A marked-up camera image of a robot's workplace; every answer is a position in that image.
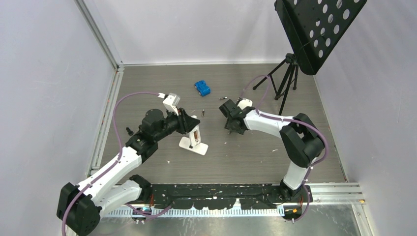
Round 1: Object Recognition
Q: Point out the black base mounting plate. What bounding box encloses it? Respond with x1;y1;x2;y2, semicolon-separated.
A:
133;183;313;210

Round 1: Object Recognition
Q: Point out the white remote with black window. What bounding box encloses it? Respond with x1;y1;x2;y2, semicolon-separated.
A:
179;137;208;155

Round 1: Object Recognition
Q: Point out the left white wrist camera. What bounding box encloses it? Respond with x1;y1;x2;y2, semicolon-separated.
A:
163;93;180;116

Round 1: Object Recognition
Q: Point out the black perforated music stand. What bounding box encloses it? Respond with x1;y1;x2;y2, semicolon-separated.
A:
261;0;367;114

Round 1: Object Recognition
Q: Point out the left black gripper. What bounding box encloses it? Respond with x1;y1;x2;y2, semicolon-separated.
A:
154;106;199;142

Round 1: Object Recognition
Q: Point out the aluminium corner frame rail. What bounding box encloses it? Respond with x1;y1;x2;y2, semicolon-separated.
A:
74;0;123;71

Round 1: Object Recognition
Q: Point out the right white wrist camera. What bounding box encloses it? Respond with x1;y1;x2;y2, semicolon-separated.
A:
237;98;253;110

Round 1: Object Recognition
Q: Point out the blue toy car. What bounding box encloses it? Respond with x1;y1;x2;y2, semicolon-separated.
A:
194;80;211;97

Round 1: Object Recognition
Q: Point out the white remote control back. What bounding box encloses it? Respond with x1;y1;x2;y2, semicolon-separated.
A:
188;124;202;148

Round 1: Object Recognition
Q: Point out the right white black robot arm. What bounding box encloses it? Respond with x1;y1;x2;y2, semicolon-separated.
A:
219;99;328;202

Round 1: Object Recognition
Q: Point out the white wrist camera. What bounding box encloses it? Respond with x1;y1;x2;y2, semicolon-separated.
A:
237;98;253;110
163;93;180;116

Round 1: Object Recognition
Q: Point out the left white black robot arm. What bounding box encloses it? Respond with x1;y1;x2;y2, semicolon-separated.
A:
57;108;200;236

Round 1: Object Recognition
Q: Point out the black chess piece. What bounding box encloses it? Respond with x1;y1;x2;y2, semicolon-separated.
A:
125;127;134;136

